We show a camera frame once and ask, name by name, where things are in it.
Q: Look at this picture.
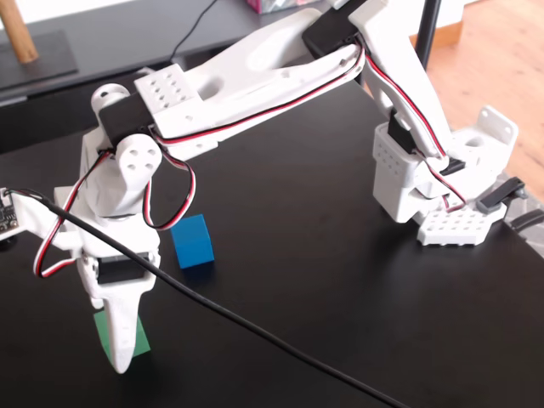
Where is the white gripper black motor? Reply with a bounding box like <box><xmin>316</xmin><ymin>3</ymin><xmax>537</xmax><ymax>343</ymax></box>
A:
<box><xmin>53</xmin><ymin>182</ymin><xmax>162</xmax><ymax>375</ymax></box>

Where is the green cube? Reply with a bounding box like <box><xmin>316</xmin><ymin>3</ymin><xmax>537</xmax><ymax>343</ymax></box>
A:
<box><xmin>93</xmin><ymin>312</ymin><xmax>152</xmax><ymax>360</ymax></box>

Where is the blue cube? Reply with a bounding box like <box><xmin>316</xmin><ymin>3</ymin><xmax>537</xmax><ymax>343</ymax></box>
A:
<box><xmin>170</xmin><ymin>214</ymin><xmax>216</xmax><ymax>270</ymax></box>

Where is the dark fabric storage bin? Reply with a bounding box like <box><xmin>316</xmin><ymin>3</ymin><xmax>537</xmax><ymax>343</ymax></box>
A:
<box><xmin>0</xmin><ymin>70</ymin><xmax>150</xmax><ymax>155</ymax></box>

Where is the dark grey slate plate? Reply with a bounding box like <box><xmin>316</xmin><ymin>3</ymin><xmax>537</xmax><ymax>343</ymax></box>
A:
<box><xmin>0</xmin><ymin>30</ymin><xmax>81</xmax><ymax>93</ymax></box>

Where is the grey shelf unit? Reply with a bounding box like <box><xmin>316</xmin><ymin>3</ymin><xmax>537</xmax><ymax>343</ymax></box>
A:
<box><xmin>0</xmin><ymin>0</ymin><xmax>328</xmax><ymax>105</ymax></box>

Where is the wooden pole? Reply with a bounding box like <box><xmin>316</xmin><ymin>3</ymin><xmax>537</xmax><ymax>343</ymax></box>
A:
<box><xmin>0</xmin><ymin>0</ymin><xmax>41</xmax><ymax>65</ymax></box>

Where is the pink patterned box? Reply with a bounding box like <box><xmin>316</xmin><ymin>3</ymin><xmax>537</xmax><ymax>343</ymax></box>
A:
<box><xmin>244</xmin><ymin>0</ymin><xmax>320</xmax><ymax>15</ymax></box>

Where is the black grey table clamp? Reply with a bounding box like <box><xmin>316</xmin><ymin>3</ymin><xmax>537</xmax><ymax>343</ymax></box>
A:
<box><xmin>475</xmin><ymin>177</ymin><xmax>544</xmax><ymax>234</ymax></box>

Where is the thick black stand pole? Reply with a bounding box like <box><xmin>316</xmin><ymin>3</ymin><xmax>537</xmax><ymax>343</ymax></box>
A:
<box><xmin>416</xmin><ymin>0</ymin><xmax>442</xmax><ymax>71</ymax></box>

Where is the red black white servo wire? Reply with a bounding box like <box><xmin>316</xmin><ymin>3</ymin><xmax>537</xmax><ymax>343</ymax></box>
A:
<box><xmin>32</xmin><ymin>150</ymin><xmax>116</xmax><ymax>278</ymax></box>
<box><xmin>144</xmin><ymin>133</ymin><xmax>197</xmax><ymax>231</ymax></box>

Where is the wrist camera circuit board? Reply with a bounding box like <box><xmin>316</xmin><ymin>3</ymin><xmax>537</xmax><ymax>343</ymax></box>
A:
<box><xmin>0</xmin><ymin>186</ymin><xmax>20</xmax><ymax>252</ymax></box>

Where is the thick black camera cable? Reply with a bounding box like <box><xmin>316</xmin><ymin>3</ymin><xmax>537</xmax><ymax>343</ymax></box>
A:
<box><xmin>12</xmin><ymin>188</ymin><xmax>411</xmax><ymax>408</ymax></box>

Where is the thin black cable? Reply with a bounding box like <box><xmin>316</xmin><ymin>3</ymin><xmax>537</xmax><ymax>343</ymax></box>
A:
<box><xmin>169</xmin><ymin>0</ymin><xmax>218</xmax><ymax>63</ymax></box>

